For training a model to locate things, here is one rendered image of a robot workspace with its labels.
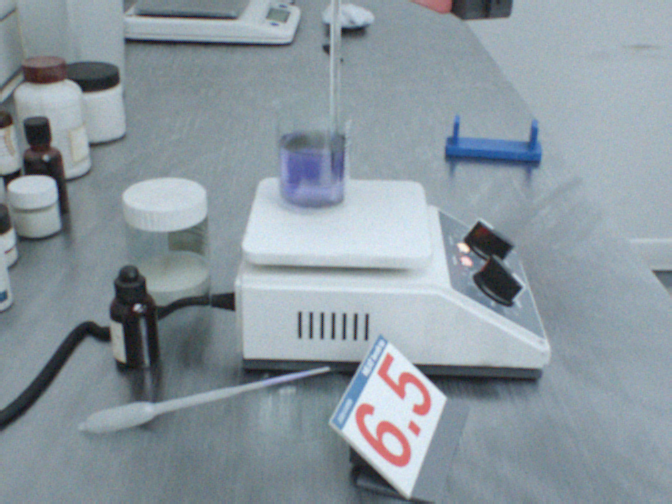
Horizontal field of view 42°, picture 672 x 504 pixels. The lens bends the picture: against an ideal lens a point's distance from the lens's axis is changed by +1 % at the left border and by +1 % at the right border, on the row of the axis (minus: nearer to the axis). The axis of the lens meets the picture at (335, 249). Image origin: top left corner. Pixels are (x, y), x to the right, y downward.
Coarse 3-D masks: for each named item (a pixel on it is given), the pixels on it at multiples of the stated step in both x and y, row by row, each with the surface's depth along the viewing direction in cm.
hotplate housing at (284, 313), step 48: (432, 240) 59; (240, 288) 54; (288, 288) 53; (336, 288) 53; (384, 288) 54; (432, 288) 53; (240, 336) 56; (288, 336) 55; (336, 336) 55; (384, 336) 55; (432, 336) 55; (480, 336) 54; (528, 336) 55
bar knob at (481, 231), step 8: (480, 224) 61; (488, 224) 61; (472, 232) 61; (480, 232) 61; (488, 232) 61; (496, 232) 61; (464, 240) 62; (472, 240) 61; (480, 240) 61; (488, 240) 61; (496, 240) 61; (504, 240) 61; (472, 248) 61; (480, 248) 61; (488, 248) 61; (496, 248) 61; (504, 248) 61; (512, 248) 61; (480, 256) 61; (488, 256) 61; (504, 256) 61
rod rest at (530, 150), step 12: (456, 120) 92; (456, 132) 91; (456, 144) 91; (468, 144) 92; (480, 144) 92; (492, 144) 92; (504, 144) 92; (516, 144) 92; (528, 144) 92; (540, 144) 92; (468, 156) 91; (480, 156) 91; (492, 156) 91; (504, 156) 91; (516, 156) 91; (528, 156) 90; (540, 156) 90
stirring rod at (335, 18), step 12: (336, 0) 52; (336, 12) 52; (336, 24) 52; (336, 36) 53; (336, 48) 53; (336, 60) 53; (336, 72) 54; (336, 84) 54; (336, 96) 54; (336, 108) 55
